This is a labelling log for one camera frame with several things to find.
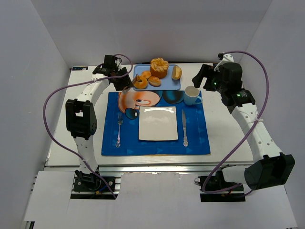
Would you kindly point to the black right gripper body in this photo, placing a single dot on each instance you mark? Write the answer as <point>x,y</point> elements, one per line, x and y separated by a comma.
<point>205,75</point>

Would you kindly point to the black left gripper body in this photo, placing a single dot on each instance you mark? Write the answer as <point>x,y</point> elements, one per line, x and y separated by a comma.
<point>121,81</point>

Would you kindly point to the metal tongs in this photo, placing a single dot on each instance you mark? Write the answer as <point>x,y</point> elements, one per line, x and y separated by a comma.
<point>130,84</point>

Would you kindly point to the ring donut bread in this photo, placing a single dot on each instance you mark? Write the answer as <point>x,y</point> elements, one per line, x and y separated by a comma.
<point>140,82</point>

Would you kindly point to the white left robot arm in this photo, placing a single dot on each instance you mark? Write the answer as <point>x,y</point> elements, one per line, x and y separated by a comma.
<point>81,119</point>

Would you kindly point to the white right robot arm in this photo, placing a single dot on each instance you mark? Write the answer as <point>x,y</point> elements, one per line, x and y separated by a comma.
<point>271,167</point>

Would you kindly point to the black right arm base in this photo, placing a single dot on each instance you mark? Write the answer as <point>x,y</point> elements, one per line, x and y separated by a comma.
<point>217,182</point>

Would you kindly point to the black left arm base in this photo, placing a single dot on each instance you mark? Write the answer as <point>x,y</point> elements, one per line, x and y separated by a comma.
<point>89,186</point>

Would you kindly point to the tall orange muffin bread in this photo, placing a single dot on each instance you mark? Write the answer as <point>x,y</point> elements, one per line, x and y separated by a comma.
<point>159,67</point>

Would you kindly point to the halved bread roll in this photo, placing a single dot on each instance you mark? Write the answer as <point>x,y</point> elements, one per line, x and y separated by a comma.
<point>176,73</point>

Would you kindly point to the small round bun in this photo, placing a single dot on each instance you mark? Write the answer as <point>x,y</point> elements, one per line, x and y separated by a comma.
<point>146,74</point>

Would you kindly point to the glazed round bun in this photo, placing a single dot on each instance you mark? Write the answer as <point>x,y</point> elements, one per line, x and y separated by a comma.
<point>154,81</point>

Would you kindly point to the silver fork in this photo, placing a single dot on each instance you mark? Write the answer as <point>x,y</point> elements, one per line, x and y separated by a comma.
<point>120,122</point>

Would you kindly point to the black label sticker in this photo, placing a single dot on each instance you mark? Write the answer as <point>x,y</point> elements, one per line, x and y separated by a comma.
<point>79,68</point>

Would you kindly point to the light blue cup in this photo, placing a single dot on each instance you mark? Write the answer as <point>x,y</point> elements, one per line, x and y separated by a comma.
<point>191,96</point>

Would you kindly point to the light blue tray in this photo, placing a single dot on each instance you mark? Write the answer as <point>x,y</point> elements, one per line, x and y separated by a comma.
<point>167,83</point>

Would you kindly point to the blue cartoon placemat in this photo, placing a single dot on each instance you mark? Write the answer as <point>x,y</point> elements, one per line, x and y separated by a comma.
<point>129,105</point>

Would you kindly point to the white square plate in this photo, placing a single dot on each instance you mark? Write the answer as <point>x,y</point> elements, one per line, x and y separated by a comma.
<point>158,123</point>

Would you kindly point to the silver knife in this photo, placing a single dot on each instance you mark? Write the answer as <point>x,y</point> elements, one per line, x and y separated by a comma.
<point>185,140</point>

